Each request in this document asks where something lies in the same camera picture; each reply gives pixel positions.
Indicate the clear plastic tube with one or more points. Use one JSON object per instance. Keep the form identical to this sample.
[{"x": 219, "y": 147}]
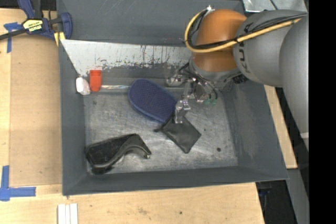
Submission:
[{"x": 115, "y": 87}]

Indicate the black flat pouch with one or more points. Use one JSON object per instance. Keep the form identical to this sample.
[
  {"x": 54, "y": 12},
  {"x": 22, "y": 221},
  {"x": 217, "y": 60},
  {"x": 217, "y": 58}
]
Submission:
[{"x": 183, "y": 136}]

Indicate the grey metal bin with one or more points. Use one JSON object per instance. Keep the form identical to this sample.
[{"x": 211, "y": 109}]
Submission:
[{"x": 147, "y": 15}]

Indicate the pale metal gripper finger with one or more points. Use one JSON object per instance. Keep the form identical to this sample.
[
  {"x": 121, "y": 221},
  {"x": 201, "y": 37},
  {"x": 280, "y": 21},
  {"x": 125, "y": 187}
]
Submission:
[
  {"x": 179, "y": 114},
  {"x": 186, "y": 105}
]

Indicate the blue oval dotted pad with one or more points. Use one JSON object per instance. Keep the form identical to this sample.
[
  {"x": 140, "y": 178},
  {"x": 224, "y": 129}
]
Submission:
[{"x": 152, "y": 99}]

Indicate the black cylinder on white bracket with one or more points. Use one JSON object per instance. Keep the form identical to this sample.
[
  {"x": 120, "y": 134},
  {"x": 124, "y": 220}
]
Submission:
[{"x": 240, "y": 79}]

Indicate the orange-red plastic cup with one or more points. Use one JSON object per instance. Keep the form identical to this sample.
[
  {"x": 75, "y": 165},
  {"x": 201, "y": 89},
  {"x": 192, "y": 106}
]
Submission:
[{"x": 95, "y": 80}]

